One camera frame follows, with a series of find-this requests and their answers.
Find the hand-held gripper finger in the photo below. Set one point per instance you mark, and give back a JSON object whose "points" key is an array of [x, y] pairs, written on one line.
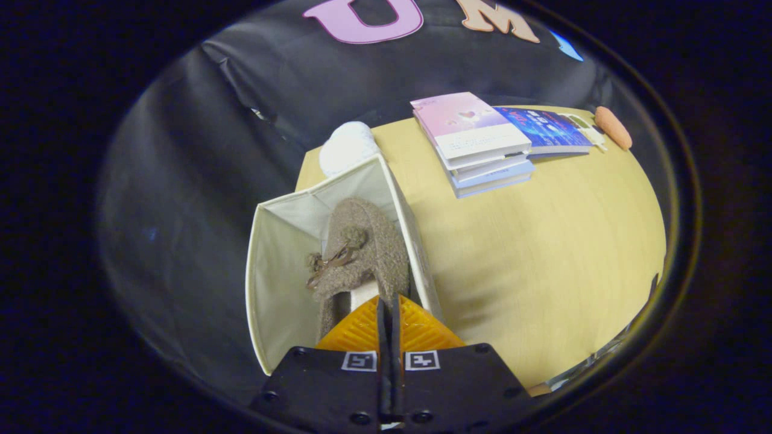
{"points": [[385, 337], [397, 337]]}

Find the white plastic gadget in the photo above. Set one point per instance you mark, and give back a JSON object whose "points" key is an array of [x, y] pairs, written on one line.
{"points": [[588, 129]]}

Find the pink cover book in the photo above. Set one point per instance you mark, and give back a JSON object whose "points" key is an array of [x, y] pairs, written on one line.
{"points": [[464, 120]]}

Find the light blue book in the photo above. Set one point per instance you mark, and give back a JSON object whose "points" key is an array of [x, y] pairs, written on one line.
{"points": [[497, 179]]}

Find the orange fuzzy object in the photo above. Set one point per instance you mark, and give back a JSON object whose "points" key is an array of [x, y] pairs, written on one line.
{"points": [[613, 128]]}

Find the dark blue cover book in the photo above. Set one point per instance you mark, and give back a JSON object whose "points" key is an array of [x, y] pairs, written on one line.
{"points": [[552, 129]]}

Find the white plush toy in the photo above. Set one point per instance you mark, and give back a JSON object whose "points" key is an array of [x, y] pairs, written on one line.
{"points": [[347, 147]]}

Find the black backdrop cloth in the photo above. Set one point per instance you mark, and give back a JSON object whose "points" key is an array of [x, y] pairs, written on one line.
{"points": [[199, 181]]}

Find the white book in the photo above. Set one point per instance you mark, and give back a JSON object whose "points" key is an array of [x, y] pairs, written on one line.
{"points": [[494, 166]]}

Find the grey fabric storage box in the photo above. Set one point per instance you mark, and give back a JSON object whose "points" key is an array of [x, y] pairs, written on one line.
{"points": [[277, 271]]}

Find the brown fuzzy slipper shoe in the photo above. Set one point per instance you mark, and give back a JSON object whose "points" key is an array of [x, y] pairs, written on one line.
{"points": [[368, 241]]}

